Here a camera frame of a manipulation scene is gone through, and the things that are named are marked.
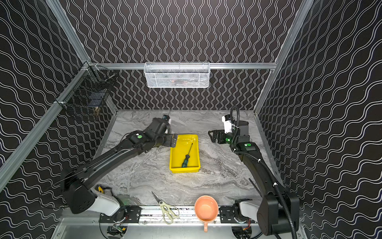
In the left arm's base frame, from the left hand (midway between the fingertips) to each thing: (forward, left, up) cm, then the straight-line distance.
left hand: (172, 136), depth 78 cm
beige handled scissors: (-31, +1, -24) cm, 39 cm away
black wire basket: (+28, +57, +8) cm, 64 cm away
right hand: (+5, -24, -2) cm, 25 cm away
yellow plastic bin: (+5, -4, -19) cm, 20 cm away
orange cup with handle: (-29, -18, -24) cm, 42 cm away
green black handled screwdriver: (-5, -6, -21) cm, 22 cm away
